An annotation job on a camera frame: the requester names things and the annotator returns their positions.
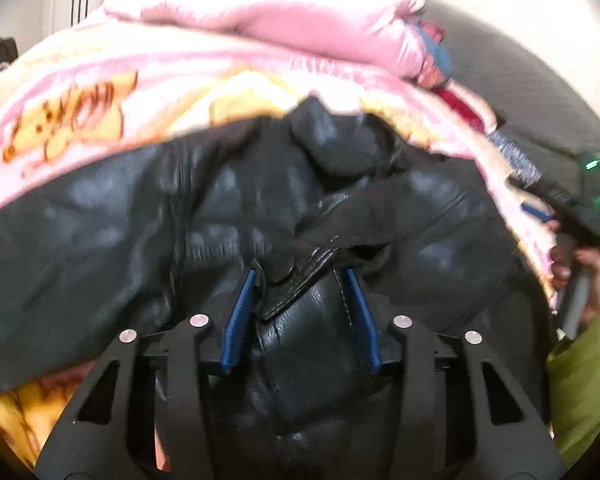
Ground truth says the black leather jacket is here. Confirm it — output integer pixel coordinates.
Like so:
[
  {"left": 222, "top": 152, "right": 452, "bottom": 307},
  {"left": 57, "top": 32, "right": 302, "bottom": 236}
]
[{"left": 0, "top": 95, "right": 600, "bottom": 480}]

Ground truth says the clothes pile beside bed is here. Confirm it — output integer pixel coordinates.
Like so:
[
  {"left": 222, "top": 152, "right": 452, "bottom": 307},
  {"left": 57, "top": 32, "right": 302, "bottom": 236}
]
[{"left": 546, "top": 315, "right": 600, "bottom": 467}]

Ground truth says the colourful folded clothes pile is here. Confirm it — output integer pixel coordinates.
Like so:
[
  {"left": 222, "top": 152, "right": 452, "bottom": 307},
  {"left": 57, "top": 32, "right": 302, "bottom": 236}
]
[{"left": 413, "top": 18, "right": 498, "bottom": 136}]

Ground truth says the person's right hand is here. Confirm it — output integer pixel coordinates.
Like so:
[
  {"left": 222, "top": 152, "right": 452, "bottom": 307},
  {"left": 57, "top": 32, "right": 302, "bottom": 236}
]
[{"left": 548, "top": 244, "right": 600, "bottom": 332}]

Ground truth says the blue patterned pillow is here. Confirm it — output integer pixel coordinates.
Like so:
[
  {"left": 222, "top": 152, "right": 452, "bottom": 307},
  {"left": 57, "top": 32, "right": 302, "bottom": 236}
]
[{"left": 486, "top": 130, "right": 542, "bottom": 188}]

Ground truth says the grey quilted headboard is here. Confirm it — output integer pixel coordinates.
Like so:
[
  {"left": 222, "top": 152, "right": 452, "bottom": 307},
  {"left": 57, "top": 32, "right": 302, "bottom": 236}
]
[{"left": 424, "top": 0, "right": 600, "bottom": 196}]

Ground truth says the light pink quilted duvet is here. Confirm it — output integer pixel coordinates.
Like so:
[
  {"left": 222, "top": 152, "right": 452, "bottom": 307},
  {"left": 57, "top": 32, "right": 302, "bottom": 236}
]
[{"left": 104, "top": 0, "right": 434, "bottom": 79}]

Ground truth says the pink cartoon fleece blanket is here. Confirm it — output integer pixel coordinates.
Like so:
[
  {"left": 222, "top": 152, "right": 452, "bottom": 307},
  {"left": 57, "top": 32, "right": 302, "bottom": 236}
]
[{"left": 0, "top": 20, "right": 548, "bottom": 467}]

